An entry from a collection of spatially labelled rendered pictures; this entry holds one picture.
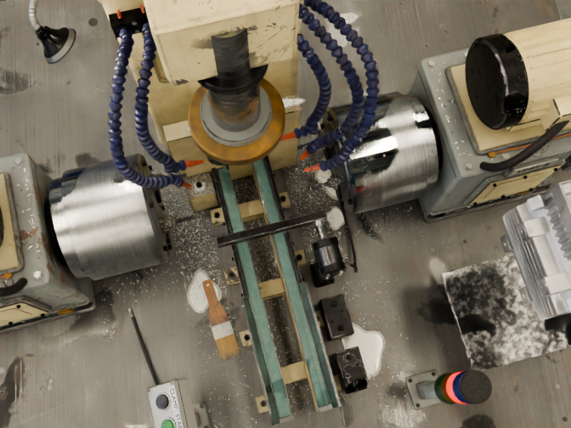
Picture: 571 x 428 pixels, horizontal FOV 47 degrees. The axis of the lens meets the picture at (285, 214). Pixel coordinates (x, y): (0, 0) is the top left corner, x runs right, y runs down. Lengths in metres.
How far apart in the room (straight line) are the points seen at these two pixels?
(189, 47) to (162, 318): 0.91
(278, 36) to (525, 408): 1.15
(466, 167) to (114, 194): 0.73
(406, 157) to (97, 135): 0.85
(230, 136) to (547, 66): 0.61
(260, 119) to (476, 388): 0.63
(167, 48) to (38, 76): 1.09
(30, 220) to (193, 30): 0.67
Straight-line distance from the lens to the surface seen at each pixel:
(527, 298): 1.26
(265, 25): 0.91
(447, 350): 1.70
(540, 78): 1.33
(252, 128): 1.18
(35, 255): 1.40
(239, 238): 1.46
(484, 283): 1.62
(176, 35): 0.88
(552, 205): 1.18
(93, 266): 1.42
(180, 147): 1.46
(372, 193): 1.42
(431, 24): 1.99
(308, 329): 1.53
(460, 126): 1.45
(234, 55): 0.94
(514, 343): 1.63
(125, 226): 1.37
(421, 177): 1.44
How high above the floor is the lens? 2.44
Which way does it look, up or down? 74 degrees down
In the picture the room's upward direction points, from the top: 4 degrees clockwise
